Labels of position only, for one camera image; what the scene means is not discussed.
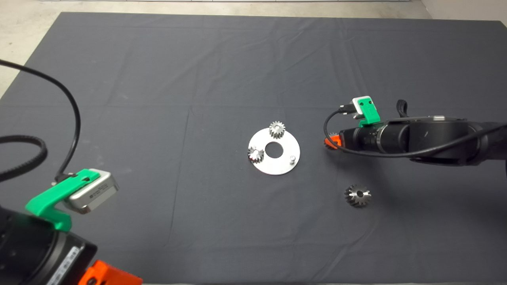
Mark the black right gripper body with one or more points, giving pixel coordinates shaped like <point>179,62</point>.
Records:
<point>368,138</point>

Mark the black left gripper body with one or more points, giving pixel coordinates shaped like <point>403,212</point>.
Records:
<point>35,257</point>

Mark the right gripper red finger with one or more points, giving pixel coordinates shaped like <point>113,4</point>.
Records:
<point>333,143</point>

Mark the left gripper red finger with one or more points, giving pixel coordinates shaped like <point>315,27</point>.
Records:
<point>111,275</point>

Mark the large steel gear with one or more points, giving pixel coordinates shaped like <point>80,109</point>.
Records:
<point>352,200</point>

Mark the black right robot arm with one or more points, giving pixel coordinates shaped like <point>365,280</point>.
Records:
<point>443,138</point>

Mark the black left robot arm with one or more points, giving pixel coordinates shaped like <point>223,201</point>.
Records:
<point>4,225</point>

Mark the round metal plate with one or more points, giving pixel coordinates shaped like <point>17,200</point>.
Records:
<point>281,166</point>

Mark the dark grey table cloth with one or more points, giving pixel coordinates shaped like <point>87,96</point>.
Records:
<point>198,79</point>

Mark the right green camera mount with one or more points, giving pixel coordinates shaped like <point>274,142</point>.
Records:
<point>370,113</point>

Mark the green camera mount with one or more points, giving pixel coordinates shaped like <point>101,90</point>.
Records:
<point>49,194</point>
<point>370,113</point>

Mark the right silver camera box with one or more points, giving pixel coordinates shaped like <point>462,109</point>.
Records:
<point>358,103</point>

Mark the silver camera box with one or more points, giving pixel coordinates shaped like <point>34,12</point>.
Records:
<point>95,192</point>
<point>358,103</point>

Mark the left green camera mount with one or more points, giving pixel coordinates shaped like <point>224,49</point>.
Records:
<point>49,194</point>

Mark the left silver camera box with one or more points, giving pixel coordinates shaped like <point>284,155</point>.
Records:
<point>95,192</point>

